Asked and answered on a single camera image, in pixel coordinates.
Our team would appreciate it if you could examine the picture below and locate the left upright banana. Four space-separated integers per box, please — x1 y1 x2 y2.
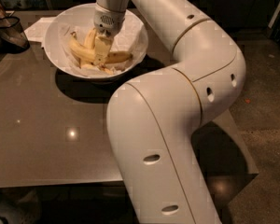
79 28 96 69

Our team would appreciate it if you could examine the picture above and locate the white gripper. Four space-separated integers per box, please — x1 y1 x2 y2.
93 4 126 65

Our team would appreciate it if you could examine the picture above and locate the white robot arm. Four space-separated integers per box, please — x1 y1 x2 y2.
94 0 245 224

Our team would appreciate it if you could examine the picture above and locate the dark mesh bag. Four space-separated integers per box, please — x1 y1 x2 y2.
0 16 30 54

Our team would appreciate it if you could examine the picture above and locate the white paper liner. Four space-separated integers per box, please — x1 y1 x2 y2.
57 12 148 81

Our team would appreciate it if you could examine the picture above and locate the white bowl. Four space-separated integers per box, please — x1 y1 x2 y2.
42 2 149 83

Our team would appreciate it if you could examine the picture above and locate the white paper sheet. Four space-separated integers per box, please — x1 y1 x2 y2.
24 17 54 43

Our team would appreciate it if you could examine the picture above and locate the long front banana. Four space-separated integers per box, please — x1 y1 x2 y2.
68 32 133 63

